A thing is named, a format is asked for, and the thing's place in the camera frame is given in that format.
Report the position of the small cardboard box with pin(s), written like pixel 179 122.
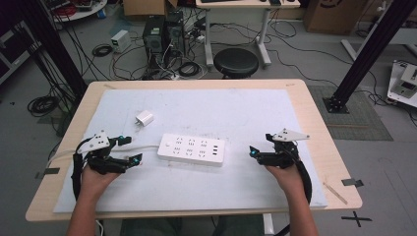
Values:
pixel 144 6

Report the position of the white power supply box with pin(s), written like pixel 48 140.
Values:
pixel 120 41

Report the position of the black tape cross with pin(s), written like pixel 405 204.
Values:
pixel 356 219

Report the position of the thin wooden stick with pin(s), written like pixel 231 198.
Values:
pixel 335 193

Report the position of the white charger plug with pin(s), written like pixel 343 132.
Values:
pixel 144 118

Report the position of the white desk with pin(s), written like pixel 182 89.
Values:
pixel 246 4

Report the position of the black metal post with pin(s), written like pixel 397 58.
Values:
pixel 55 49
pixel 370 55

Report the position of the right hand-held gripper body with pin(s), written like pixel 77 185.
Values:
pixel 283 154

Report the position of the black computer tower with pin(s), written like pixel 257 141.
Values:
pixel 154 39
pixel 175 32

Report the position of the white foam mat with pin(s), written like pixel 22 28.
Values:
pixel 229 108

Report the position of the grey tape piece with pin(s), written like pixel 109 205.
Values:
pixel 352 182
pixel 49 171

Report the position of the large cardboard box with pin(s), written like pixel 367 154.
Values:
pixel 331 16

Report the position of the black round stool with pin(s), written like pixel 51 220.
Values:
pixel 236 62

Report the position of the person's right hand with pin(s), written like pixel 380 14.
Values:
pixel 288 180

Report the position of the round white table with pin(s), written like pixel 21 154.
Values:
pixel 80 10

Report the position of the grey floor mat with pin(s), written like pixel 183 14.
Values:
pixel 357 121

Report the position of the white device with circuit boards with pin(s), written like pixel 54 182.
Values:
pixel 404 83

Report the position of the person's left hand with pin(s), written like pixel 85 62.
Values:
pixel 95 182

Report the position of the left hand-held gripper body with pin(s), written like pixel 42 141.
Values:
pixel 98 144

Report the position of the person's legs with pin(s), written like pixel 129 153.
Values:
pixel 193 226

